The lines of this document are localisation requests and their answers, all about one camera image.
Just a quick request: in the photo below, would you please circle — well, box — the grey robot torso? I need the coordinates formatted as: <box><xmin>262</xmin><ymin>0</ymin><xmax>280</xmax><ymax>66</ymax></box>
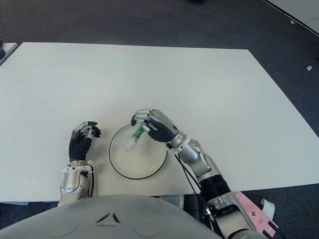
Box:
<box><xmin>0</xmin><ymin>194</ymin><xmax>222</xmax><ymax>239</ymax></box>

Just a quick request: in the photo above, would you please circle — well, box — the pink cardboard box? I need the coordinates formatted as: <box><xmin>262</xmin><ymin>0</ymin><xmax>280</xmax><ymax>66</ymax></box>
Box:
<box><xmin>233</xmin><ymin>191</ymin><xmax>280</xmax><ymax>237</ymax></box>

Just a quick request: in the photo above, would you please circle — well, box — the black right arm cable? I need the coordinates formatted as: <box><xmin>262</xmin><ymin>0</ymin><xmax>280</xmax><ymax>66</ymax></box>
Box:
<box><xmin>173</xmin><ymin>150</ymin><xmax>219</xmax><ymax>239</ymax></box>

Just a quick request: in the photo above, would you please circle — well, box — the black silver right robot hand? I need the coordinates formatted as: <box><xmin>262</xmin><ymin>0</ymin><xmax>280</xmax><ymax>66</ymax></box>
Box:
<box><xmin>131</xmin><ymin>108</ymin><xmax>180</xmax><ymax>144</ymax></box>

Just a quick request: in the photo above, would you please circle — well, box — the green white toothpaste tube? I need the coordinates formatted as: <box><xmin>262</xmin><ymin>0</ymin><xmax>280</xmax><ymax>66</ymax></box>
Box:
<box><xmin>124</xmin><ymin>124</ymin><xmax>146</xmax><ymax>152</ymax></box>

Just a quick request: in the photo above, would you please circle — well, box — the white side table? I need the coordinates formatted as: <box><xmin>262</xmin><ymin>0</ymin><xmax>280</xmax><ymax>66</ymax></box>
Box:
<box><xmin>0</xmin><ymin>42</ymin><xmax>18</xmax><ymax>66</ymax></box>

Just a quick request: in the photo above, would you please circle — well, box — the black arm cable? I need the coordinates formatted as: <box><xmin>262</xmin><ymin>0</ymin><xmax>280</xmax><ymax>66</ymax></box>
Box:
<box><xmin>173</xmin><ymin>150</ymin><xmax>219</xmax><ymax>239</ymax></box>
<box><xmin>84</xmin><ymin>166</ymin><xmax>96</xmax><ymax>199</ymax></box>

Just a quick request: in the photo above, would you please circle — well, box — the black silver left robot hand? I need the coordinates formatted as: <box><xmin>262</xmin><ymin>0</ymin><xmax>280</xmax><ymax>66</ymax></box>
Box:
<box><xmin>68</xmin><ymin>121</ymin><xmax>102</xmax><ymax>162</ymax></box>

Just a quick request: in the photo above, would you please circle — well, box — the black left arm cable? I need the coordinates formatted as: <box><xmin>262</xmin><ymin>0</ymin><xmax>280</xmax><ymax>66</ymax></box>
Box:
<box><xmin>84</xmin><ymin>166</ymin><xmax>96</xmax><ymax>199</ymax></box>

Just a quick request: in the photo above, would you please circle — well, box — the white neighbouring desk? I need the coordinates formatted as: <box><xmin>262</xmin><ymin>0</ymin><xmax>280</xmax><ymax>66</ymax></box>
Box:
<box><xmin>261</xmin><ymin>0</ymin><xmax>319</xmax><ymax>34</ymax></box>

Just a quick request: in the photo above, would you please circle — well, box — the white paper tag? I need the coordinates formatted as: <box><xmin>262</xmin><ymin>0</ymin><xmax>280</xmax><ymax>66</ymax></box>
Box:
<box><xmin>260</xmin><ymin>198</ymin><xmax>276</xmax><ymax>221</ymax></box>

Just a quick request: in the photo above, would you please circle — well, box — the white plate with black rim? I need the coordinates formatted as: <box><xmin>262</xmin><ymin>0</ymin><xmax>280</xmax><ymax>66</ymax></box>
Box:
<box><xmin>109</xmin><ymin>123</ymin><xmax>168</xmax><ymax>180</ymax></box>

